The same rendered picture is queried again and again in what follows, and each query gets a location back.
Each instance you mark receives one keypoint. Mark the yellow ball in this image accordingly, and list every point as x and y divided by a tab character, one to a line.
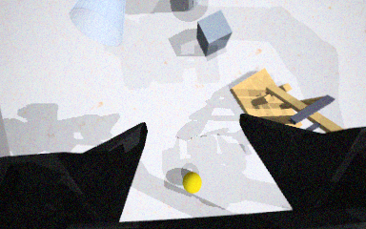
192	182

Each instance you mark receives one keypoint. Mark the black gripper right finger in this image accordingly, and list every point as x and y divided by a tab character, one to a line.
305	165

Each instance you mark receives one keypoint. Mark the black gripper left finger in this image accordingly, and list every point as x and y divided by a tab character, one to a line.
100	178

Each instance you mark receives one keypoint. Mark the white cylindrical cup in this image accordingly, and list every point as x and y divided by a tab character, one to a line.
185	4

